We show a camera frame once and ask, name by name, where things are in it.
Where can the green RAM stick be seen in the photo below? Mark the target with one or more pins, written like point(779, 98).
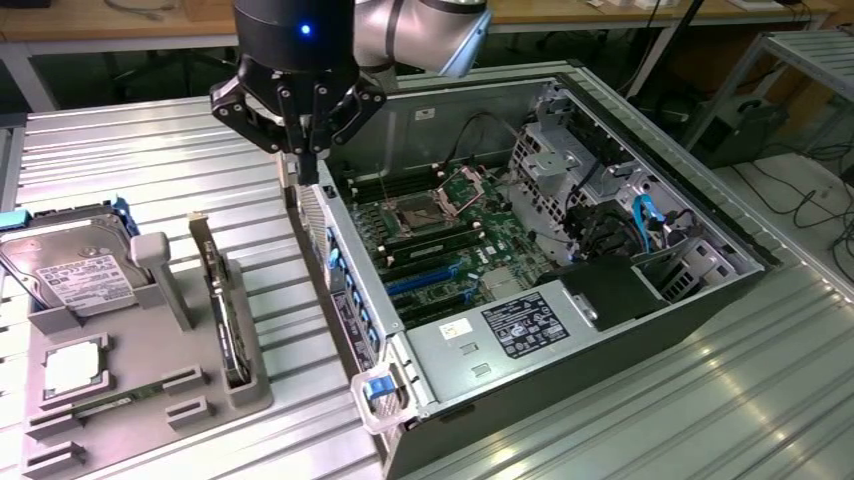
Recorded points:
point(117, 398)

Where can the green motherboard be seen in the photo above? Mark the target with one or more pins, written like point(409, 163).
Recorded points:
point(468, 255)

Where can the installed black RAM stick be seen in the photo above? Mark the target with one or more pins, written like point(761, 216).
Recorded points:
point(434, 248)

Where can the metal socket cover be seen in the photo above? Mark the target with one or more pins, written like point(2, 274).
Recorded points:
point(466, 190)

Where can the black box on floor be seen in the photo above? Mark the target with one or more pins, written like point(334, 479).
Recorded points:
point(744, 132)

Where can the wooden desk white frame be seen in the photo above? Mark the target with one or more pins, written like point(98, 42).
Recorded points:
point(101, 27)

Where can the silver CPU chip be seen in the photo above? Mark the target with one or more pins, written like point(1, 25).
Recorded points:
point(73, 369)

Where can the grey parts rack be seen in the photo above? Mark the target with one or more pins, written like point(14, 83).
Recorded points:
point(141, 350)

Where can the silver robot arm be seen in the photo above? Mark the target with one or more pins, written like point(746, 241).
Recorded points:
point(428, 35)

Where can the silver chipset heat sink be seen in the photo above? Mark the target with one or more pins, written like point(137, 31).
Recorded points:
point(504, 281)

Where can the open black PC case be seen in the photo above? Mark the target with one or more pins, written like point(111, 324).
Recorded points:
point(601, 400)

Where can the black plastic air shroud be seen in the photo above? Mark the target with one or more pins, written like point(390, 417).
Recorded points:
point(608, 295)

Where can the thin locking lever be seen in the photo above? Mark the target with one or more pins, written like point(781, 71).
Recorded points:
point(384, 187)

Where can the blue disk caddy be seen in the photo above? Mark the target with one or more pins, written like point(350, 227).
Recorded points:
point(14, 220)

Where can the grey power supply unit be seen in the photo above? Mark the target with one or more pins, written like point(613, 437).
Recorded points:
point(461, 355)

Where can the CPU socket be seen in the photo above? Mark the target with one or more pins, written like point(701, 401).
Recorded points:
point(417, 215)

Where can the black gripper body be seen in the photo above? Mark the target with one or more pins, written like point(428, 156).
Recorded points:
point(294, 40)

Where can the blue expansion slot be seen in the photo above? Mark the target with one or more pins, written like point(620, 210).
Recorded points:
point(420, 281)

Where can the silver hard disk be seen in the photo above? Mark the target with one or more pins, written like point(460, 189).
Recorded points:
point(74, 270)

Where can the metal disk bay cage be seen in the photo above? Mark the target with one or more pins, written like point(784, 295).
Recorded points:
point(544, 170)

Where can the metal slat shelf frame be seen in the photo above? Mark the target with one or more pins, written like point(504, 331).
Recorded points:
point(811, 55)

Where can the green graphics card with fan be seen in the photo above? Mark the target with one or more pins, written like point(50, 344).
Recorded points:
point(223, 300)

